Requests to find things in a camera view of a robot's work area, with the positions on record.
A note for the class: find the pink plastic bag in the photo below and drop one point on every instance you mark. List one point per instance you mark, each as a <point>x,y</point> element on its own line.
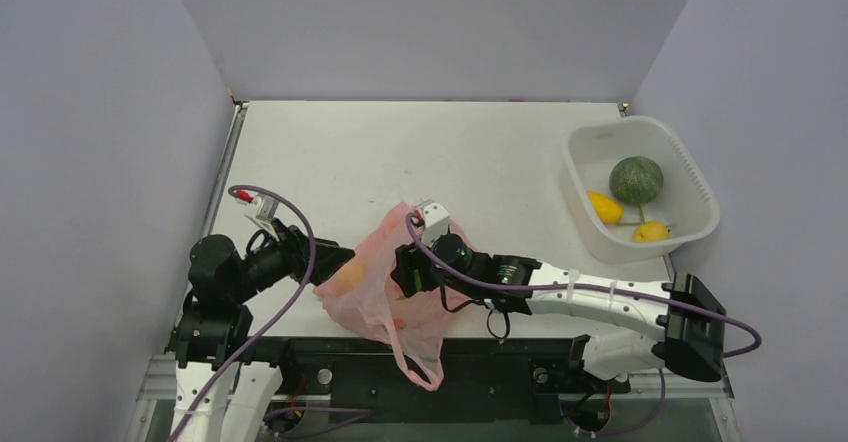
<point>413,328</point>

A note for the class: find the green netted fake melon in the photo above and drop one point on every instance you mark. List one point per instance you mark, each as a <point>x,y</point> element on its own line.
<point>636,180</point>

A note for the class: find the yellow fake pear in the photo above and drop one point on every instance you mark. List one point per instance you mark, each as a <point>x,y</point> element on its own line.
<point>650,231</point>

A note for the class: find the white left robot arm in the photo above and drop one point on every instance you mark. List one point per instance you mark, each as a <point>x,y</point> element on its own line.
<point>225,377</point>

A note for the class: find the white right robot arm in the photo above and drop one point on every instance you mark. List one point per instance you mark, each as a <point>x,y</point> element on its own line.
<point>677,325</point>

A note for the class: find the aluminium table edge rail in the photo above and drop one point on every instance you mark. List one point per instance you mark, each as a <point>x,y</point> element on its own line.
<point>221,169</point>

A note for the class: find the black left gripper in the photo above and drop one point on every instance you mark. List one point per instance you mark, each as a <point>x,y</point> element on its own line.
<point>294,245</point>

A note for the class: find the yellow fake mango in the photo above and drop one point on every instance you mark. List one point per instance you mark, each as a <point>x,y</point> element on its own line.
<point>608,211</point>

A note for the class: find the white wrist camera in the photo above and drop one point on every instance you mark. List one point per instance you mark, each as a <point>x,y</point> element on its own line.
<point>433,220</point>
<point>261,211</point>

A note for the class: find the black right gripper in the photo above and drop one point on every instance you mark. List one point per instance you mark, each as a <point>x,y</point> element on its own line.
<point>407,271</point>

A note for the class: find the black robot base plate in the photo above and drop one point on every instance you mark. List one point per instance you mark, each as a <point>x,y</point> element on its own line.
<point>537,380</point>

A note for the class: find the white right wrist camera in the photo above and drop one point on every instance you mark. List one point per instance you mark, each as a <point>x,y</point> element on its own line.
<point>433,220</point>

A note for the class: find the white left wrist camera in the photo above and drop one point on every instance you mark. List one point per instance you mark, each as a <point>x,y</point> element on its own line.
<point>261,211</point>

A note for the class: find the white plastic basket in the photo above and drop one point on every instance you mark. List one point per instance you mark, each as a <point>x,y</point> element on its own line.
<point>686,204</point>

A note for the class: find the red orange fake peach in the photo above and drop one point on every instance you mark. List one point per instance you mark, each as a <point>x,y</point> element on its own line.
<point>350,276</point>

